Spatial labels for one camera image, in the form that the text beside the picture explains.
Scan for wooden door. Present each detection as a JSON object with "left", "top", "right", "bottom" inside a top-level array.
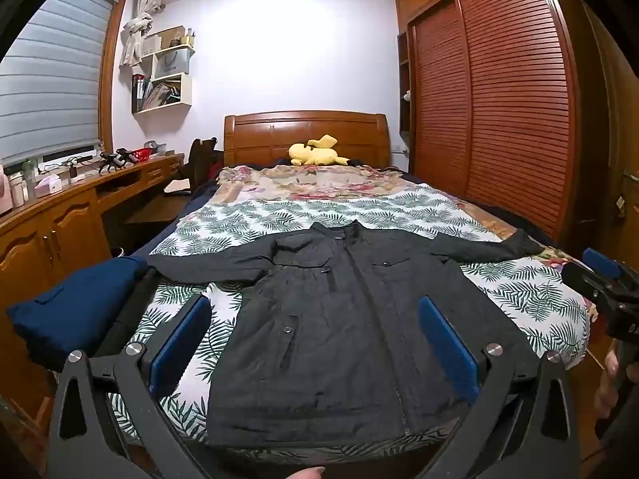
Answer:
[{"left": 552, "top": 0, "right": 639, "bottom": 270}]

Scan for wooden desk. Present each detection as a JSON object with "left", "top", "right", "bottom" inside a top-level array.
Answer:
[{"left": 0, "top": 152, "right": 187, "bottom": 410}]

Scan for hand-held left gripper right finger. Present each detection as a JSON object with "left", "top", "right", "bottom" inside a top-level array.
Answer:
[{"left": 418, "top": 296, "right": 597, "bottom": 479}]

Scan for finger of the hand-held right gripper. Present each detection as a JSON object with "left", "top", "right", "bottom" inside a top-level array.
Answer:
[
  {"left": 562, "top": 263, "right": 639, "bottom": 310},
  {"left": 582, "top": 248, "right": 639, "bottom": 287}
]

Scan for yellow plush toy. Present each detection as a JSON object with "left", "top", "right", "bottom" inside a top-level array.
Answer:
[{"left": 288, "top": 135, "right": 350, "bottom": 166}]

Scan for leaf print blanket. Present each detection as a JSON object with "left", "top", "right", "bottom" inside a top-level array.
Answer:
[{"left": 107, "top": 182, "right": 592, "bottom": 465}]

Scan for pink bottle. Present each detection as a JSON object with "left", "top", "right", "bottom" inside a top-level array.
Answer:
[{"left": 0, "top": 164, "right": 15, "bottom": 210}]

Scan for wooden bed headboard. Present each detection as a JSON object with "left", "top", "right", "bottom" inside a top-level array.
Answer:
[{"left": 223, "top": 111, "right": 391, "bottom": 169}]

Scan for wooden louvered wardrobe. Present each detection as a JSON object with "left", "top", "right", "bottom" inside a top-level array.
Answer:
[{"left": 394, "top": 0, "right": 620, "bottom": 255}]

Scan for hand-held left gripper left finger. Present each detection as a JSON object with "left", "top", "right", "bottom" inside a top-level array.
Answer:
[{"left": 49, "top": 295, "right": 213, "bottom": 479}]

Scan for black jacket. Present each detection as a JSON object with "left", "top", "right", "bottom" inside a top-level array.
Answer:
[{"left": 147, "top": 220, "right": 545, "bottom": 452}]

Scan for navy clothes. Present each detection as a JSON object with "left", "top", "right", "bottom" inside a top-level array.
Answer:
[{"left": 6, "top": 255, "right": 151, "bottom": 367}]

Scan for floral blanket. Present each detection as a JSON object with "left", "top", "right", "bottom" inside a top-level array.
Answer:
[{"left": 207, "top": 164, "right": 600, "bottom": 323}]

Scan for white wall shelf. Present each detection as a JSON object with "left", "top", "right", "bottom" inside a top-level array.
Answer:
[{"left": 131, "top": 25, "right": 195, "bottom": 115}]

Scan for black gadget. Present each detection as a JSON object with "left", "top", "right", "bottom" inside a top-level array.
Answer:
[{"left": 99, "top": 148, "right": 141, "bottom": 176}]

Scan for grey window blind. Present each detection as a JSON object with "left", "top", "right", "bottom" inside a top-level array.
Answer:
[{"left": 0, "top": 0, "right": 117, "bottom": 165}]

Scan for person's right hand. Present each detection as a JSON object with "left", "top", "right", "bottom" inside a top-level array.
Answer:
[{"left": 594, "top": 352, "right": 625, "bottom": 417}]

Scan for dark chair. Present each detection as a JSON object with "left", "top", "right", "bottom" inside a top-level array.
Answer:
[{"left": 165, "top": 137, "right": 220, "bottom": 198}]

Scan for tied beige curtain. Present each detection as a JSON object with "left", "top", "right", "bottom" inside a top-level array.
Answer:
[{"left": 120, "top": 0, "right": 165, "bottom": 67}]

